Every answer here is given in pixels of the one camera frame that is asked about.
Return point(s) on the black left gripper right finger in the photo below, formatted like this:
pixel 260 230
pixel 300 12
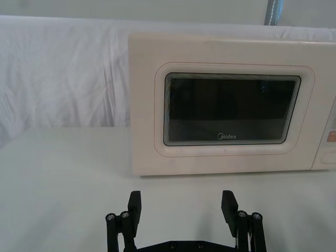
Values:
pixel 229 210

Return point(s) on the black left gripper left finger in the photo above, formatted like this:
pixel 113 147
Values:
pixel 132 210

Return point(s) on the white table cloth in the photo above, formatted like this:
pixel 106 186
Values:
pixel 65 183

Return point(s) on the cream microwave oven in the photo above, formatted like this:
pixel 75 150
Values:
pixel 147 105

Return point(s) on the white curtain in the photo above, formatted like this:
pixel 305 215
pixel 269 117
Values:
pixel 65 78

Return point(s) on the grey striped post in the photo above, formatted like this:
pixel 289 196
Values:
pixel 274 11

